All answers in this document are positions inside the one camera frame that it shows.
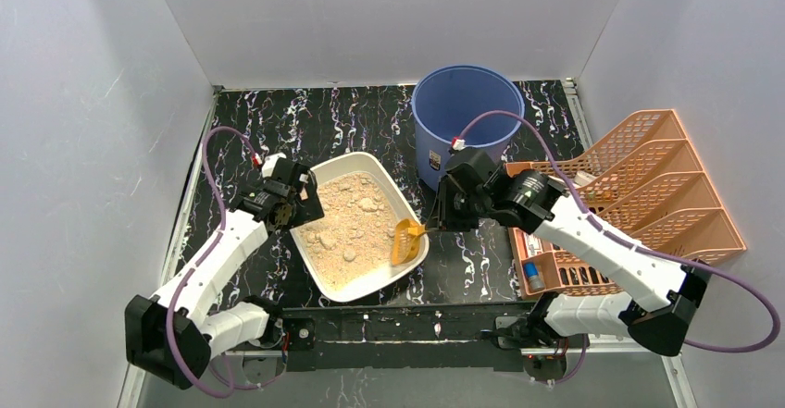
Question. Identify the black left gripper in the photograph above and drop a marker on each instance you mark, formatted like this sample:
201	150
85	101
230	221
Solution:
305	197

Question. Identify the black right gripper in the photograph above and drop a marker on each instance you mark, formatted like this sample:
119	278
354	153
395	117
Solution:
450	207

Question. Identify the white plastic litter box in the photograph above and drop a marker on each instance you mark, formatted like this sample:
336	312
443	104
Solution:
353	163

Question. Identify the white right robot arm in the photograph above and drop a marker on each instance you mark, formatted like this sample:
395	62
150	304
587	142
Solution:
658	299

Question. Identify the red white small box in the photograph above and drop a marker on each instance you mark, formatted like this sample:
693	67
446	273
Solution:
533	245

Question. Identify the blue capped small bottle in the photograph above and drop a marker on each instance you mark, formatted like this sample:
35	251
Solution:
533	277

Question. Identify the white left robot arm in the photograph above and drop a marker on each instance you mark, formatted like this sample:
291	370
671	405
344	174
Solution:
172	334

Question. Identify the beige cat litter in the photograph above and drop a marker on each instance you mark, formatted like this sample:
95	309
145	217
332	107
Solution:
354	239

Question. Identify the yellow slotted litter scoop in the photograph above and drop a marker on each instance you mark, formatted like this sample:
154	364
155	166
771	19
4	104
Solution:
407	236

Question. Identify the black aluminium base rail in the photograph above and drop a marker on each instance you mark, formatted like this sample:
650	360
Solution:
478	335

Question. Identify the orange plastic file organizer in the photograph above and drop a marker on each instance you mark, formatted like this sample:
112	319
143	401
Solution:
645	178

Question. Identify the blue plastic bucket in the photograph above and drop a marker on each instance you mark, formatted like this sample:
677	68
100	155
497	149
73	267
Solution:
445	101

